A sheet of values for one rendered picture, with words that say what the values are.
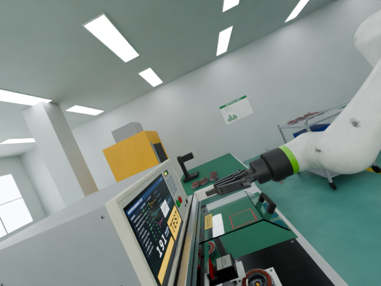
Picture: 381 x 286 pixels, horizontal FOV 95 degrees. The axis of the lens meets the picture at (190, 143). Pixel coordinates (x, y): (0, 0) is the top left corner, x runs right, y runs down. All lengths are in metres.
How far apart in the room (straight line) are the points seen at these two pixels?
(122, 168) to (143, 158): 0.56
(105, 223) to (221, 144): 5.45
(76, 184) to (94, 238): 4.02
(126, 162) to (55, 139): 1.45
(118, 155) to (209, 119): 2.95
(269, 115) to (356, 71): 2.74
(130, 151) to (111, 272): 3.88
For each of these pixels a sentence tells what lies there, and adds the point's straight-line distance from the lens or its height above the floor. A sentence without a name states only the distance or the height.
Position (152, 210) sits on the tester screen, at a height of 1.25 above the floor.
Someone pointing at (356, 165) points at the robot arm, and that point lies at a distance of 0.49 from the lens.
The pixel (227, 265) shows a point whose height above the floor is 0.92.
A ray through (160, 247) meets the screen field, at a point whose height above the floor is 1.18.
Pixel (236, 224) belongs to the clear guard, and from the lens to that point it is 0.60.
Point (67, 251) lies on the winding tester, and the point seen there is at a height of 1.27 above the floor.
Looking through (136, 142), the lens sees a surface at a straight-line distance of 4.13.
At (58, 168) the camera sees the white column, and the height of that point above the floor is 1.90.
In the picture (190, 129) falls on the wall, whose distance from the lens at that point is 5.69.
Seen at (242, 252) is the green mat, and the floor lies 0.75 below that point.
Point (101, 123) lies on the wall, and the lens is 6.68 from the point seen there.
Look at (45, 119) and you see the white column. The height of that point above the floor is 2.92.
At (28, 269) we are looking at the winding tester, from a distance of 0.47.
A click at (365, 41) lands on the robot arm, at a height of 1.41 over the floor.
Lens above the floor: 1.36
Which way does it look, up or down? 1 degrees down
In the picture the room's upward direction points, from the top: 24 degrees counter-clockwise
